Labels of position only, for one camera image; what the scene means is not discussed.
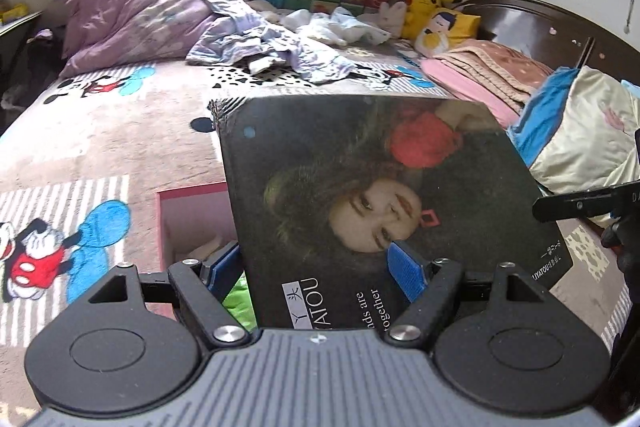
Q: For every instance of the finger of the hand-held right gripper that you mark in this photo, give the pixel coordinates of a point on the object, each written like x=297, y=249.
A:
x=575, y=204

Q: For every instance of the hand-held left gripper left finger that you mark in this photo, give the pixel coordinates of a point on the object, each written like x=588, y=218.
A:
x=224, y=268

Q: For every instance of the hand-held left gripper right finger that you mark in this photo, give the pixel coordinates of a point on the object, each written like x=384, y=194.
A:
x=406, y=274

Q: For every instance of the pink storage box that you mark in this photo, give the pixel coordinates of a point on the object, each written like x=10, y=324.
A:
x=180, y=227

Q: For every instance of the dark portrait photo book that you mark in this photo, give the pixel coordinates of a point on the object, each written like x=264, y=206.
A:
x=380, y=207

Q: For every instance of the green item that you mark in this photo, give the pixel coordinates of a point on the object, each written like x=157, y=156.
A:
x=239, y=299

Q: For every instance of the blue and cream quilt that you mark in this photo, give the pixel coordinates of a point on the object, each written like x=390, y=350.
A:
x=580, y=127

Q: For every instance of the pink folded blanket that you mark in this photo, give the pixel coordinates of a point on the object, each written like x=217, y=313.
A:
x=487, y=72

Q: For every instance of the dark wooden headboard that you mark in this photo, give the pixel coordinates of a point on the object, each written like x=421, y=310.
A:
x=540, y=24

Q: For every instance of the yellow cartoon character pillow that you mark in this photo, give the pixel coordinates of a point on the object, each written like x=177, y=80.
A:
x=447, y=29

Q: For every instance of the lavender crumpled garment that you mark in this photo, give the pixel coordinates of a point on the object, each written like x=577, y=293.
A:
x=260, y=42

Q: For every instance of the yellow plush toy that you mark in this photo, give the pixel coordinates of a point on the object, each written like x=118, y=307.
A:
x=422, y=4

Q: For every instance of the white bunny plush toy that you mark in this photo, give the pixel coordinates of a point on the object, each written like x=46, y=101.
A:
x=392, y=17

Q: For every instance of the white crumpled garment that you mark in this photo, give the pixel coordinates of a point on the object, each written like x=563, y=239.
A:
x=335, y=24

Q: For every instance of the purple quilt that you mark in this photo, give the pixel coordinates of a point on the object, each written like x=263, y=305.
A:
x=135, y=7

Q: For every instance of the dark desk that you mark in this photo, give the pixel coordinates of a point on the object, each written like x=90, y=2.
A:
x=17, y=24

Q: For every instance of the yellow item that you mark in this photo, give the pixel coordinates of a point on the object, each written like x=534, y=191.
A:
x=12, y=11

